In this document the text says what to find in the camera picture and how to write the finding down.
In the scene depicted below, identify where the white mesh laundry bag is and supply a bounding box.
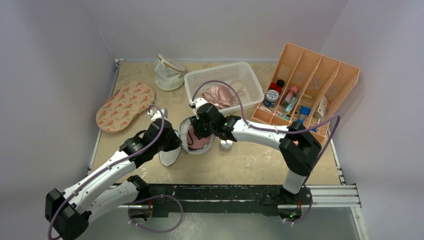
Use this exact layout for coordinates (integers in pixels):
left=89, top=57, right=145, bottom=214
left=154, top=53, right=187, bottom=91
left=159, top=117, right=215, bottom=167

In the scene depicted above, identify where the dark pink black-strap bra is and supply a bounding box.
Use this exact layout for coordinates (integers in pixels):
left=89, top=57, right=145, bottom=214
left=186, top=126, right=211, bottom=151

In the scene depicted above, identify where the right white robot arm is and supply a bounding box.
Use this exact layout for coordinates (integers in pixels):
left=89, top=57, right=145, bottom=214
left=189, top=98, right=322, bottom=204

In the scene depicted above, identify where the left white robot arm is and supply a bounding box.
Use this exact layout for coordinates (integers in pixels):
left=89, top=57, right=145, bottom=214
left=44, top=117, right=181, bottom=240

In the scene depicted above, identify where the small clear white-lid jar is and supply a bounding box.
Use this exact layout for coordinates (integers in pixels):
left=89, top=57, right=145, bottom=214
left=219, top=140, right=233, bottom=151

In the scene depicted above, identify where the carrot print oval pad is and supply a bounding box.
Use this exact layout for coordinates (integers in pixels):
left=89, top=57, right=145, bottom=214
left=95, top=81, right=155, bottom=133

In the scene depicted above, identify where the white plastic basket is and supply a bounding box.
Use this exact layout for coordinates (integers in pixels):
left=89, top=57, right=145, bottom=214
left=184, top=61, right=264, bottom=110

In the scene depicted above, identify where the blue white round jar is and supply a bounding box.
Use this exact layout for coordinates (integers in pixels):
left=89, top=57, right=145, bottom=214
left=263, top=88, right=280, bottom=108

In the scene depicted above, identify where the red cap bottle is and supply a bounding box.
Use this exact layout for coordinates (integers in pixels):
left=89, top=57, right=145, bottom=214
left=268, top=79, right=285, bottom=94

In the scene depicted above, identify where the pink cap bottle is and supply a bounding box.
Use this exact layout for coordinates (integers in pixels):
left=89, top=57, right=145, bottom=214
left=282, top=85, right=299, bottom=107

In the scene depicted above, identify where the blue cap tube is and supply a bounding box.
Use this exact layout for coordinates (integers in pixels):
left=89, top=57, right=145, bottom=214
left=297, top=106, right=311, bottom=124

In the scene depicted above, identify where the orange plastic organizer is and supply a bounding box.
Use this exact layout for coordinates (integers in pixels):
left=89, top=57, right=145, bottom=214
left=252, top=43, right=360, bottom=128

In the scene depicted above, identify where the white red box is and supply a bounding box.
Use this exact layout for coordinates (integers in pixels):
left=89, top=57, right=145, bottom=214
left=313, top=95, right=328, bottom=119

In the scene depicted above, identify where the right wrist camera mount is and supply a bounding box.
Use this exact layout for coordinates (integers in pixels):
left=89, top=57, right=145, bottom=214
left=188, top=97, right=208, bottom=115

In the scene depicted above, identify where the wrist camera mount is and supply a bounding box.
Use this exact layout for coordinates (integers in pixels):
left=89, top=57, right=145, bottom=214
left=147, top=108, right=169, bottom=122
left=188, top=97, right=208, bottom=115

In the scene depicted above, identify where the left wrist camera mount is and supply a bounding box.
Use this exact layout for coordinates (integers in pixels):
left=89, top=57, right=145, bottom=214
left=147, top=108, right=169, bottom=122

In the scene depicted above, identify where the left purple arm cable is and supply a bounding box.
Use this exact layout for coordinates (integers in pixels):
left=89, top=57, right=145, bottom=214
left=47, top=104, right=166, bottom=240

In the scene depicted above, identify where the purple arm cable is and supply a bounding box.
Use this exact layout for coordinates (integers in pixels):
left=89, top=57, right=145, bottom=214
left=191, top=80, right=341, bottom=186
left=47, top=104, right=166, bottom=240

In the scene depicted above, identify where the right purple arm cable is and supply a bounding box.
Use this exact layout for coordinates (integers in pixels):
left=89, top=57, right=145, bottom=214
left=191, top=80, right=341, bottom=186

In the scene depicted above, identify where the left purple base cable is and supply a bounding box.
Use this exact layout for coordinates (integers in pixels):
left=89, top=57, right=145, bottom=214
left=127, top=194, right=184, bottom=233

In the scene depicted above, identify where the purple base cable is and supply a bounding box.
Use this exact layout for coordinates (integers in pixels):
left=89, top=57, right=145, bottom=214
left=127, top=194, right=184, bottom=233
left=281, top=185, right=315, bottom=226

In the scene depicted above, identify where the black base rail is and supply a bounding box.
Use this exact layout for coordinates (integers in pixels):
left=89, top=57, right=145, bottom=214
left=122, top=183, right=313, bottom=222

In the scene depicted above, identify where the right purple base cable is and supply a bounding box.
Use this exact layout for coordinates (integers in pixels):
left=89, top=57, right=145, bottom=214
left=281, top=185, right=315, bottom=226

